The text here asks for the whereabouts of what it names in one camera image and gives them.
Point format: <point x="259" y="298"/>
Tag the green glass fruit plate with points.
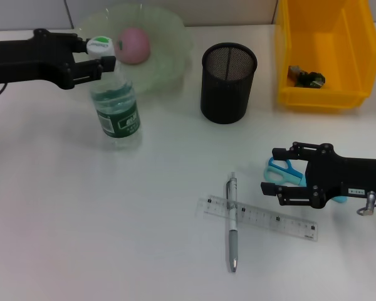
<point x="166" y="62"/>

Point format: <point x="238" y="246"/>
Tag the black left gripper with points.
<point x="25" y="59"/>

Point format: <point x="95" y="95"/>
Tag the white grey ballpoint pen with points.
<point x="233" y="244"/>

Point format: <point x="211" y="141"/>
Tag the black mesh pen cup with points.
<point x="225" y="100"/>

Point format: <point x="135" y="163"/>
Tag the pink toy peach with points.
<point x="134" y="47"/>

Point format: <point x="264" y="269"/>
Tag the transparent plastic ruler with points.
<point x="269" y="218"/>

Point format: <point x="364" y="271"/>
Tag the blue scissors with sheath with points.
<point x="274" y="172"/>

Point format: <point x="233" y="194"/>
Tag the clear bottle green label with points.
<point x="119" y="122"/>

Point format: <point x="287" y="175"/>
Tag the yellow plastic storage bin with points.
<point x="316" y="98"/>

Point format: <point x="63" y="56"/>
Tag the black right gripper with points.
<point x="347" y="178"/>

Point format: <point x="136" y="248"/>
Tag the green plastic wrapper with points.
<point x="310" y="78"/>

